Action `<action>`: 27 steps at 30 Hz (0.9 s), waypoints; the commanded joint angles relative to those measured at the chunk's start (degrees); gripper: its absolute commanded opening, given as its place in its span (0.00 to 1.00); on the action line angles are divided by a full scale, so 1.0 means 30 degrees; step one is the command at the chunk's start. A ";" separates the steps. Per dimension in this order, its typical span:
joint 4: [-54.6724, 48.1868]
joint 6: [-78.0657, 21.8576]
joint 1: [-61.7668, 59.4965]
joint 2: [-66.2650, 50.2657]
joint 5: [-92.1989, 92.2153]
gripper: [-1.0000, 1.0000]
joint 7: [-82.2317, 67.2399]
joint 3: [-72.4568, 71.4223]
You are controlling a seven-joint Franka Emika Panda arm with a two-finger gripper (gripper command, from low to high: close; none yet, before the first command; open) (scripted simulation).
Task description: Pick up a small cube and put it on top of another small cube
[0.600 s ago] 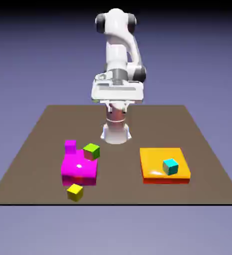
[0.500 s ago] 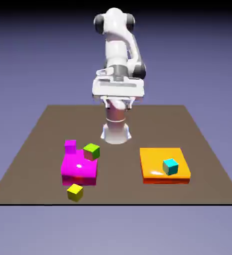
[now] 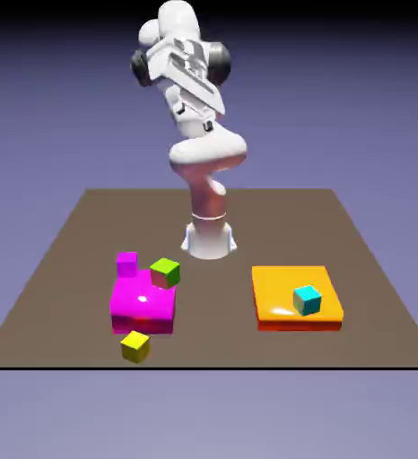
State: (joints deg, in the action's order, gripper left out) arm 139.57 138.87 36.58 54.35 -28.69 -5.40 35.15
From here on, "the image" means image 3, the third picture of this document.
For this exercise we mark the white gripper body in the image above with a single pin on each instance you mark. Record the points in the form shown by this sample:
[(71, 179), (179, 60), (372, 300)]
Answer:
[(191, 86)]

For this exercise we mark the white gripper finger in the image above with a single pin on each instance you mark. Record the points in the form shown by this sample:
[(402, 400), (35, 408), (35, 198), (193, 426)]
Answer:
[(176, 104), (207, 122)]

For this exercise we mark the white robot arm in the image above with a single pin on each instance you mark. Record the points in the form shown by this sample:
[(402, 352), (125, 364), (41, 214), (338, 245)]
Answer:
[(209, 236)]

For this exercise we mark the small green cube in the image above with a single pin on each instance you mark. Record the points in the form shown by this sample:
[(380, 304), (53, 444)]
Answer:
[(165, 273)]

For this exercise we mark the small purple cube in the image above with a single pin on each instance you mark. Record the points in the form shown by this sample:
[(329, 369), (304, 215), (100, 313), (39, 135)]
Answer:
[(127, 264)]

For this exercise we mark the small cyan cube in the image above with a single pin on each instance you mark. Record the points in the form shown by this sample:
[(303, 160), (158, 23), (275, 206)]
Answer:
[(307, 300)]

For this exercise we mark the small yellow cube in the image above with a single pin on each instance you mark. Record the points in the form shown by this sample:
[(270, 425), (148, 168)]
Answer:
[(135, 347)]

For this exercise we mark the large magenta box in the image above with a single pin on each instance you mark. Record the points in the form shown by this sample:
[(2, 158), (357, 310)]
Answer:
[(142, 304)]

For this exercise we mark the large orange box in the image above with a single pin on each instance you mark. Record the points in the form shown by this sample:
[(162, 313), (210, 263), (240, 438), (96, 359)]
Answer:
[(295, 301)]

